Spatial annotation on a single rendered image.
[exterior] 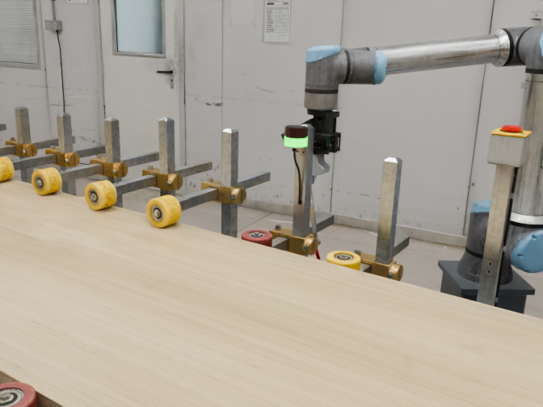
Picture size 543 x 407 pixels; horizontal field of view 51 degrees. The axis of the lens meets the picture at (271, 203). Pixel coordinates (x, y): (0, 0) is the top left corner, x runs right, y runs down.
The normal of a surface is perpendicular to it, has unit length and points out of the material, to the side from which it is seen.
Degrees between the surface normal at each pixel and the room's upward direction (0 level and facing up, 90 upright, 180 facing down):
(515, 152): 90
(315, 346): 0
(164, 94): 90
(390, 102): 90
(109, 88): 90
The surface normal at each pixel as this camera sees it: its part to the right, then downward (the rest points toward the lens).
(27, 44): -0.47, 0.24
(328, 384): 0.03, -0.96
